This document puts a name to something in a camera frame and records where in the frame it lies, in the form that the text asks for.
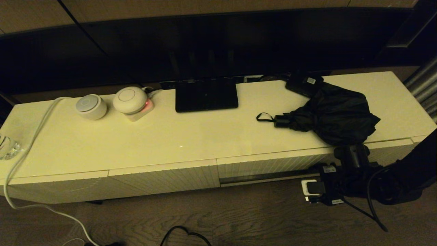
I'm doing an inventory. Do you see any black umbrella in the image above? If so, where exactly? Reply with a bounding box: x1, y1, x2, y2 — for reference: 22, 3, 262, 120
256, 82, 381, 147

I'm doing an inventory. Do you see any white ribbed drawer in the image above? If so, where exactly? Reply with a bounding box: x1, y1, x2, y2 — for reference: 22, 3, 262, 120
217, 138, 414, 188

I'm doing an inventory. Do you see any white TV cabinet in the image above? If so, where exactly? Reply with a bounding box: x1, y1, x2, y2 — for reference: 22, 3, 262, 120
0, 71, 437, 205

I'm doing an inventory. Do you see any black set-top box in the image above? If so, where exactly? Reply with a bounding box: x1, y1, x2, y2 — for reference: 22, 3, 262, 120
285, 72, 324, 99

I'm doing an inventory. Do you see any narrow white ribbed cabinet front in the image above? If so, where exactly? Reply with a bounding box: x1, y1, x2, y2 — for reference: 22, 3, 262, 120
411, 135, 432, 158

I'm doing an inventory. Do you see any grey curtain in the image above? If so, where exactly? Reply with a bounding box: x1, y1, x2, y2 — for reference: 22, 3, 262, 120
403, 56, 437, 123

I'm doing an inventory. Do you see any black flat television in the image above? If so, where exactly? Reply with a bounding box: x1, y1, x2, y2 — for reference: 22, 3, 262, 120
0, 9, 437, 94

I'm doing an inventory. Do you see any white round dome device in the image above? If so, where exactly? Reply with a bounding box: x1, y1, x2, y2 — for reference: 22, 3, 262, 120
113, 87, 148, 115

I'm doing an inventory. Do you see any white speaker grey top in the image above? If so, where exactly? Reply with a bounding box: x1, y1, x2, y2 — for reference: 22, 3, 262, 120
75, 95, 108, 121

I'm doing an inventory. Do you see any clear glass cup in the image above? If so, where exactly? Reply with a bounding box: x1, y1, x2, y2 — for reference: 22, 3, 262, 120
0, 133, 22, 160

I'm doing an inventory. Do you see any black TV base plate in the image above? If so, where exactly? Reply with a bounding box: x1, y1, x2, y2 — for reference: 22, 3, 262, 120
175, 78, 239, 113

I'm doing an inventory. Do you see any black floor cable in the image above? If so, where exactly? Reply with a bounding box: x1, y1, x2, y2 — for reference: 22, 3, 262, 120
160, 226, 212, 246

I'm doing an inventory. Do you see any white power strip red switch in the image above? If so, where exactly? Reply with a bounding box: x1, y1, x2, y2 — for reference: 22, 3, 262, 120
125, 99, 155, 122

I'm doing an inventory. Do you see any thick white power cable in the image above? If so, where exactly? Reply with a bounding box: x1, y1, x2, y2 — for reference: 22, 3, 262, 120
3, 97, 99, 246

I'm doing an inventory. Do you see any thin black wall cable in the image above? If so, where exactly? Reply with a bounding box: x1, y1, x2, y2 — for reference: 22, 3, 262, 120
57, 0, 145, 87

